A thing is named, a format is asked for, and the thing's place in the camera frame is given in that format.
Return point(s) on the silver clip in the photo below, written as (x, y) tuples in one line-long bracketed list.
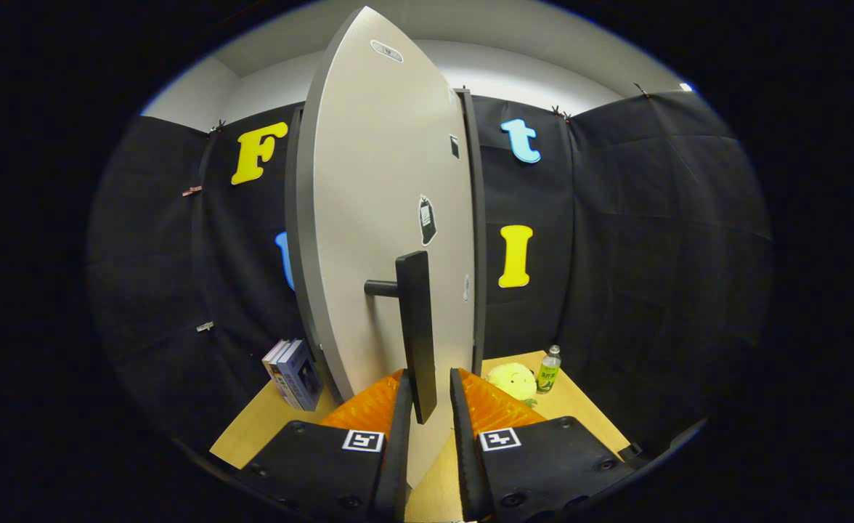
[(205, 326)]

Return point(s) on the red clip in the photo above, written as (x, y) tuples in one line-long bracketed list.
[(192, 190)]

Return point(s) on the yellow-green plush toy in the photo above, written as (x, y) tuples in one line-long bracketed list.
[(512, 381)]

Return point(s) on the green label plastic bottle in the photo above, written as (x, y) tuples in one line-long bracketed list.
[(548, 372)]

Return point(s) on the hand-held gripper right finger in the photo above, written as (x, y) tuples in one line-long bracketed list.
[(462, 450)]

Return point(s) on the stack of books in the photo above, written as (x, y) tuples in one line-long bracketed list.
[(296, 374)]

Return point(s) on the beige shoe cabinet door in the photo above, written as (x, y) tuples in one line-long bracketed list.
[(376, 181)]

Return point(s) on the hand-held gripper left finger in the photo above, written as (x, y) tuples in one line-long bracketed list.
[(401, 450)]

